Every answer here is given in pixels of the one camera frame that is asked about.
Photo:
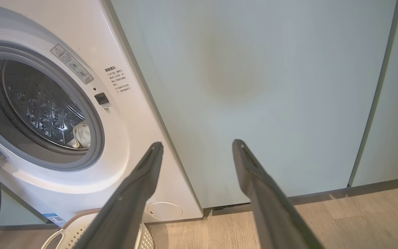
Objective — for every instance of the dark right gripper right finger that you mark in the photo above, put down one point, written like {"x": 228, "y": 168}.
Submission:
{"x": 271, "y": 214}

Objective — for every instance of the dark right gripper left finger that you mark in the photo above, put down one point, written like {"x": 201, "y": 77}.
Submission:
{"x": 123, "y": 214}

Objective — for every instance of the cream garment with blue trim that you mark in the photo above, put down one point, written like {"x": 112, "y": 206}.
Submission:
{"x": 81, "y": 135}

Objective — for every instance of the white front-load washing machine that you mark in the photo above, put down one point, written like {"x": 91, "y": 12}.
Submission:
{"x": 126, "y": 121}

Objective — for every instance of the washing machine drum opening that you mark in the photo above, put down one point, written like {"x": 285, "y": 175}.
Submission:
{"x": 40, "y": 107}

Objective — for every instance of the wide pale green cabinet door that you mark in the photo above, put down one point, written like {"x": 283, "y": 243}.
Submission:
{"x": 254, "y": 69}

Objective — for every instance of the round white filter cover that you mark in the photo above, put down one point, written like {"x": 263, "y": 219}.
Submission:
{"x": 164, "y": 211}

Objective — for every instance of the white perforated laundry basket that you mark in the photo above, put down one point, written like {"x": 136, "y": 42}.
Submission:
{"x": 71, "y": 235}

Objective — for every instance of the blue energy label sticker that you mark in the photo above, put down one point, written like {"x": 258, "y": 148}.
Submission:
{"x": 55, "y": 219}

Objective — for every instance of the printed instruction text label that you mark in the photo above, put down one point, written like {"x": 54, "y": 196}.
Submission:
{"x": 117, "y": 79}

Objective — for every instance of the grey warning sticker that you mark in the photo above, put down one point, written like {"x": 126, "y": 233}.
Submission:
{"x": 72, "y": 64}

